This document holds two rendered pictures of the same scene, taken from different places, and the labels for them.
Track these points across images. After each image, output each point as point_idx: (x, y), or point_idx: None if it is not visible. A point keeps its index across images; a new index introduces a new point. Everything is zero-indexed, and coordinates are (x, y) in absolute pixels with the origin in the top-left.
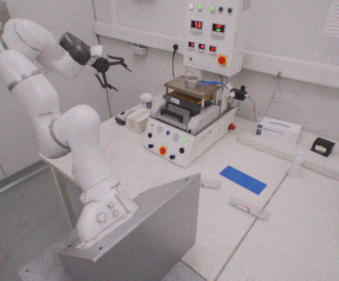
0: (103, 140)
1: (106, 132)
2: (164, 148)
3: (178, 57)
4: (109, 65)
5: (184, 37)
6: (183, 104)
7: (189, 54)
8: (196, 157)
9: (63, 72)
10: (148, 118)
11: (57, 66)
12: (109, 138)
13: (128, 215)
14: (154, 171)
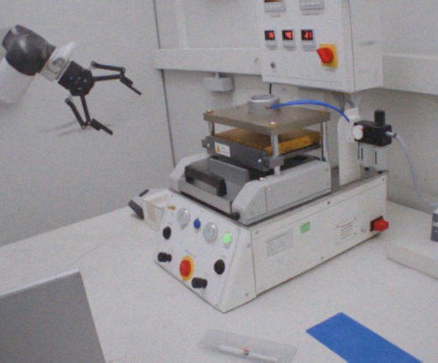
0: (87, 243)
1: (103, 230)
2: (187, 262)
3: (284, 86)
4: (92, 81)
5: (257, 25)
6: (237, 156)
7: (269, 56)
8: (265, 289)
9: None
10: None
11: None
12: (100, 240)
13: None
14: (148, 312)
